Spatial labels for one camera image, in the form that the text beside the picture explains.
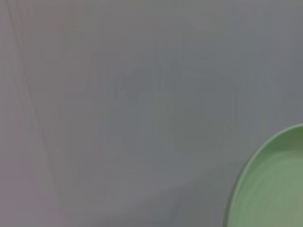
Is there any green plate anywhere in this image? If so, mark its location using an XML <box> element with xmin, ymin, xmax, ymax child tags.
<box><xmin>222</xmin><ymin>122</ymin><xmax>303</xmax><ymax>227</ymax></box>

